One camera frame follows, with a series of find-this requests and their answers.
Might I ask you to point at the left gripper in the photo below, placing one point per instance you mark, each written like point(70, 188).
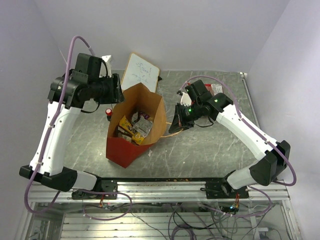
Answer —
point(116, 95)

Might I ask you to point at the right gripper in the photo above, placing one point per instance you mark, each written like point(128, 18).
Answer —
point(177, 125)

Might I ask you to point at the red paper bag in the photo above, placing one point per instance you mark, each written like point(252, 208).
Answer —
point(137, 98)

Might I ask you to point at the yellow M&M packet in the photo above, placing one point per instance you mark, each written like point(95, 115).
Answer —
point(125, 124)

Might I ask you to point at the red cookie snack bag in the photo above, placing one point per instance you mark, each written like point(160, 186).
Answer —
point(214, 88)

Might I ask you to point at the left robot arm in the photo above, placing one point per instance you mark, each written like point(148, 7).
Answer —
point(91, 79)

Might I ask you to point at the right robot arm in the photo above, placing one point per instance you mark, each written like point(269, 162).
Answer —
point(271, 155)

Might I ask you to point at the red black marker cap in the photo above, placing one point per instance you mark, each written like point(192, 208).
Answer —
point(109, 113)

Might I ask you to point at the brown M&M packet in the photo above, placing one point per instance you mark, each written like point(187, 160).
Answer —
point(143, 126)

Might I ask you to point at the small whiteboard yellow frame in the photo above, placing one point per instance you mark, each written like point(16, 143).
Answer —
point(139, 70)

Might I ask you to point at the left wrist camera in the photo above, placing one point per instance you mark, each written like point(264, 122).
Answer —
point(107, 60)

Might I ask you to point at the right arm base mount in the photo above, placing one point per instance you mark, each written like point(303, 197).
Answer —
point(220, 189)

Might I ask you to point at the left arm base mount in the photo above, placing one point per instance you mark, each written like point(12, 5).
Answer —
point(103, 189)

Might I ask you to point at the aluminium rail frame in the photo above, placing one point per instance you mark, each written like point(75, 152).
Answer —
point(162, 200)

